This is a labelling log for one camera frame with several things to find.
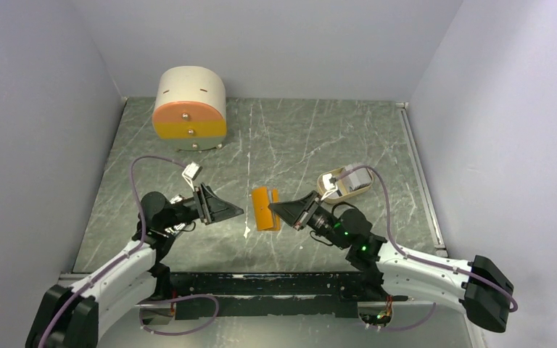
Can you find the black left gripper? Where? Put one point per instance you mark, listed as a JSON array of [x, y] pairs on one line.
[[211, 209]]

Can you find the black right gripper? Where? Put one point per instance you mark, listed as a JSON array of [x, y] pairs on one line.
[[291, 212]]

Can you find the orange blue card holder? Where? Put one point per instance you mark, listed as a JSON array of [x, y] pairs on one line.
[[265, 218]]

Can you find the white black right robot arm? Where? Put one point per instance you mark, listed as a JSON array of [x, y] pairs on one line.
[[476, 288]]

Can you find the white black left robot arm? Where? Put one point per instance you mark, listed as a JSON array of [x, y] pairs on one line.
[[78, 315]]

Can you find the stack of grey cards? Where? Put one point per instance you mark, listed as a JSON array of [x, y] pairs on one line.
[[356, 179]]

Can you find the colourful striped packet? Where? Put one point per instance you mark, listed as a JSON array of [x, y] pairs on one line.
[[181, 211]]

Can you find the beige oval tray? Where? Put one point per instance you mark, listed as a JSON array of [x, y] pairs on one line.
[[338, 174]]

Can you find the beige orange drawer cabinet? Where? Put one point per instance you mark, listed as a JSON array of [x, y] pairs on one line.
[[190, 109]]

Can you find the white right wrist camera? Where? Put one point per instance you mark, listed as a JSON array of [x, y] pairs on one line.
[[328, 188]]

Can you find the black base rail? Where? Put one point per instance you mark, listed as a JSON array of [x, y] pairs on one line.
[[193, 295]]

